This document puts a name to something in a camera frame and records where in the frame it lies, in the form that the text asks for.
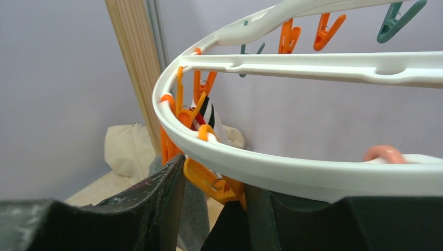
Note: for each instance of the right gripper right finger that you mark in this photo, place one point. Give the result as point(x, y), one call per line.
point(282, 222)

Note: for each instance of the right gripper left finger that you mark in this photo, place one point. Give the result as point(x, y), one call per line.
point(145, 216)

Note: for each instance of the grey sock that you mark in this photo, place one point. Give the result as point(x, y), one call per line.
point(194, 222)

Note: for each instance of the black patterned sport sock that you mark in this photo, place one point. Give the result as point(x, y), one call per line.
point(231, 230)

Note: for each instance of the white round clip hanger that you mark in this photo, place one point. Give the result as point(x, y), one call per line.
point(311, 89)

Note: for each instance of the beige crumpled cloth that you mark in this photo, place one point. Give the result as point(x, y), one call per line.
point(129, 152)

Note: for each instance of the pink plastic clip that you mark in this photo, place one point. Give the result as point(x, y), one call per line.
point(390, 154)

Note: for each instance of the orange plastic clip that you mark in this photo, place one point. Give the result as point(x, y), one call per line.
point(218, 187)

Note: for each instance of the white sock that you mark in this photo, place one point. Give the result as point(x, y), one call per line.
point(208, 115)

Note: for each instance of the teal plastic clip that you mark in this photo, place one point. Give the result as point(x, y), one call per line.
point(395, 20)

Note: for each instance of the wooden drying rack frame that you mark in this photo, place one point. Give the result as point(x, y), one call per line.
point(133, 31)

